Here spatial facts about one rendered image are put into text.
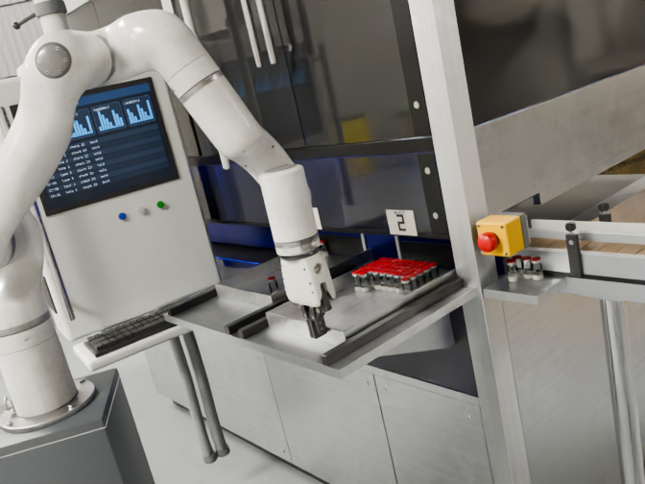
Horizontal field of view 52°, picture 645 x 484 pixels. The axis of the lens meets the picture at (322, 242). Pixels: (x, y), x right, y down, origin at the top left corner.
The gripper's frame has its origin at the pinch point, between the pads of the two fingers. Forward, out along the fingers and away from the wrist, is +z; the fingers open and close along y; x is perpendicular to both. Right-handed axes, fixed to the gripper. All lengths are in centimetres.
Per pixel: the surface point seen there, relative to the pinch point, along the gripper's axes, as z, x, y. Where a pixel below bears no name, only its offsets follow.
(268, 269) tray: 3, -26, 54
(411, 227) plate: -8.9, -34.6, 4.1
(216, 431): 64, -17, 97
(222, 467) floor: 93, -25, 120
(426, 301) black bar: 2.6, -22.6, -8.2
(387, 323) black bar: 2.5, -10.8, -8.2
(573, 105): -26, -80, -12
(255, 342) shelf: 4.5, 4.8, 16.2
